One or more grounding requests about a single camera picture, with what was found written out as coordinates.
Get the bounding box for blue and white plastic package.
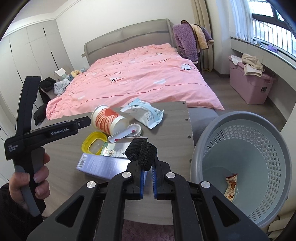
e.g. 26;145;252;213
120;97;164;129

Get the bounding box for beige clothes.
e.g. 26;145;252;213
241;54;265;77

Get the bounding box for patterned foil wrapper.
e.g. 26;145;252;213
100;141;132;159

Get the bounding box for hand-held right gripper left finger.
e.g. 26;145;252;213
26;161;149;241

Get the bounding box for dark chair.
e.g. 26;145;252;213
196;47;209;75

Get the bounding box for window railing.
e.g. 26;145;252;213
252;14;296;54

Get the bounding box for white spoon case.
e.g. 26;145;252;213
107;123;142;143

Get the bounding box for white wardrobe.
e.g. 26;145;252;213
0;20;74;130

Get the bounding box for pile of light clothes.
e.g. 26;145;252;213
54;70;89;96

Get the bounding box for person's left forearm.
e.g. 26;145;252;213
0;183;43;241

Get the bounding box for grey upholstered bed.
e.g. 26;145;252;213
81;19;223;146

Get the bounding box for red and white paper cup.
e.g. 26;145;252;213
91;105;129;135

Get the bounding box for yellow rimmed plastic lid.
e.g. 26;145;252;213
81;131;108;155

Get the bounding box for orange printed snack wrapper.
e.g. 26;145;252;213
223;173;238;197

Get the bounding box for person's left hand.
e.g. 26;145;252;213
9;153;51;210

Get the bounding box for yellow lined jacket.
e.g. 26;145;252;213
180;20;214;50

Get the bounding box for sheer white curtain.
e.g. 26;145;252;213
229;0;255;42

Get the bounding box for white cloth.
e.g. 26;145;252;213
229;55;243;66

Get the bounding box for purple quilted garment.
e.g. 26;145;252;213
173;23;200;64

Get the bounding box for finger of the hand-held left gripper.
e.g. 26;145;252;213
43;116;91;142

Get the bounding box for black fabric strap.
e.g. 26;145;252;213
125;137;157;172

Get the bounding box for black bag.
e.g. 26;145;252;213
38;77;56;105

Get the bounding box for pink plastic storage box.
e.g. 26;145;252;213
229;56;278;105

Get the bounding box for beige curtain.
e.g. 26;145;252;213
193;0;215;70

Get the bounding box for purple cardboard box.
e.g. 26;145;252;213
76;153;145;181

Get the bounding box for white window sill counter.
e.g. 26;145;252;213
230;37;296;78

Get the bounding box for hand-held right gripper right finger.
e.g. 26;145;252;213
151;160;270;241

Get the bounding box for grey perforated plastic basket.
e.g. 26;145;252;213
190;111;292;229

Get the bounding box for black cloth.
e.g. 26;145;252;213
33;104;48;126

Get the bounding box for bed with pink duvet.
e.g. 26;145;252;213
46;43;225;120

